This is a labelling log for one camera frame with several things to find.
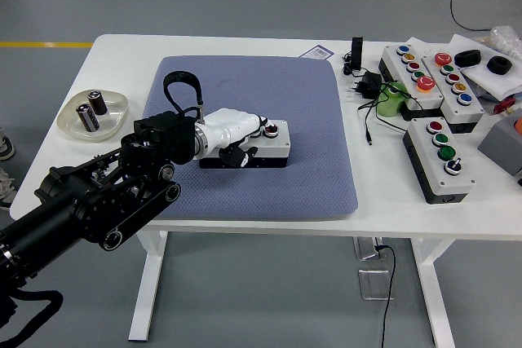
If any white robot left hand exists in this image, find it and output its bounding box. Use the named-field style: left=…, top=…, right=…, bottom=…
left=201, top=108, right=279, bottom=170

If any grey four-button control box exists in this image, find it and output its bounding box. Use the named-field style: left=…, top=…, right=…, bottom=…
left=198, top=118, right=291, bottom=169
left=402, top=117, right=477, bottom=205

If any grey five-button control box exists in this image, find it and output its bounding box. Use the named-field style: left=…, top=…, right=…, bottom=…
left=378, top=43, right=445, bottom=121
left=422, top=51, right=486, bottom=134

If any grey-blue textured mat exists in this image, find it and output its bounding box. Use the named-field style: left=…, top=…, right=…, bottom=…
left=117, top=54, right=360, bottom=222

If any purple-edged barcode label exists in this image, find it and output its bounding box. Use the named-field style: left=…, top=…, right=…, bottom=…
left=300, top=45, right=334, bottom=59

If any dark cylinder with silver cap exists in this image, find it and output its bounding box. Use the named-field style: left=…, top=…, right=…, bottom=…
left=86, top=90, right=108, bottom=116
left=75, top=104, right=101, bottom=133

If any black power adapter plug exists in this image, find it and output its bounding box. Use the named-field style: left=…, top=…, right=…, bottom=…
left=347, top=71, right=384, bottom=99

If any small black upright device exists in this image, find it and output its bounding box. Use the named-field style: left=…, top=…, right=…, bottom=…
left=351, top=36, right=365, bottom=72

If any green plastic cylinder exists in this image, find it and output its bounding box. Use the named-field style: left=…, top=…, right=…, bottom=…
left=375, top=81, right=410, bottom=117

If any white shallow dish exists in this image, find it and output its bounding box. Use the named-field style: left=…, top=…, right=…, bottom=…
left=56, top=89, right=130, bottom=143

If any white table leg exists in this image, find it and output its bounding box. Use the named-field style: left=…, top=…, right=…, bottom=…
left=409, top=237, right=457, bottom=348
left=128, top=229, right=169, bottom=342

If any person's shoe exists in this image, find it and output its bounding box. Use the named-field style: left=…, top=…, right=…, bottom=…
left=0, top=167, right=18, bottom=209
left=0, top=126, right=16, bottom=161

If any white flat cardboard box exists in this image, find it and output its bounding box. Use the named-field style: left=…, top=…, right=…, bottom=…
left=448, top=33, right=522, bottom=101

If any grey plastic box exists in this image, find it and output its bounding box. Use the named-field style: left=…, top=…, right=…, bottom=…
left=477, top=108, right=522, bottom=177

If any red round knob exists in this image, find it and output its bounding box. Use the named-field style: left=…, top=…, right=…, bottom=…
left=493, top=96, right=517, bottom=116

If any clear plastic bag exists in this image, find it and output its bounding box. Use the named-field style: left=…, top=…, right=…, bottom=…
left=476, top=24, right=522, bottom=58

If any short black bundled cable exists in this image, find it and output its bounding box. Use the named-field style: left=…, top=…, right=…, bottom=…
left=341, top=51, right=355, bottom=77

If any black adapter cord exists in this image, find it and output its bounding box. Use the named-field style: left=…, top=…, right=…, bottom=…
left=357, top=82, right=421, bottom=146

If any clear under-table bracket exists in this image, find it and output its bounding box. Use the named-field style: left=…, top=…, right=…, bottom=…
left=353, top=236, right=388, bottom=262

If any black cable under table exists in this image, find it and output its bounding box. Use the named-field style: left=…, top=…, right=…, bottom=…
left=374, top=244, right=397, bottom=348

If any black foam ring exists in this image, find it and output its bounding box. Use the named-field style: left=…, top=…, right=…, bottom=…
left=454, top=49, right=482, bottom=68
left=486, top=55, right=513, bottom=76

